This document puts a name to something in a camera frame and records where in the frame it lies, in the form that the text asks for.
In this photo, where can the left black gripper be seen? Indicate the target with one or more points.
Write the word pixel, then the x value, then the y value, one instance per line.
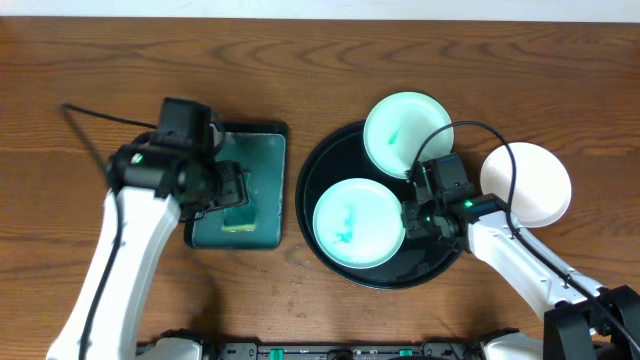
pixel 232 185

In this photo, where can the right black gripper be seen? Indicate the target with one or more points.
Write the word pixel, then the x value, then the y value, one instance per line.
pixel 409 215

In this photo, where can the yellow green sponge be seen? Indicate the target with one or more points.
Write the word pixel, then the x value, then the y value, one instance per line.
pixel 240 219

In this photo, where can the mint green plate with stain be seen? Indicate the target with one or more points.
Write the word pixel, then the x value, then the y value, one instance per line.
pixel 357 223

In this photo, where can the white plate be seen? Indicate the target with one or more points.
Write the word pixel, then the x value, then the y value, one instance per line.
pixel 543 188

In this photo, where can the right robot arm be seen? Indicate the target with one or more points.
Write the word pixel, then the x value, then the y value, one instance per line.
pixel 582 318

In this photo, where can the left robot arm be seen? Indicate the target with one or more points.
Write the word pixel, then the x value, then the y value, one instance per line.
pixel 154 182

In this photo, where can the black rectangular water tray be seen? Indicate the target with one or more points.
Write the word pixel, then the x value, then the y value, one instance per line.
pixel 261 150

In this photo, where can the black round tray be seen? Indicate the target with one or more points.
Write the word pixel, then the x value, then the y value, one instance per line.
pixel 341 156

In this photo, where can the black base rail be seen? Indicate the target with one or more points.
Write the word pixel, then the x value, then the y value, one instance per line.
pixel 325 351

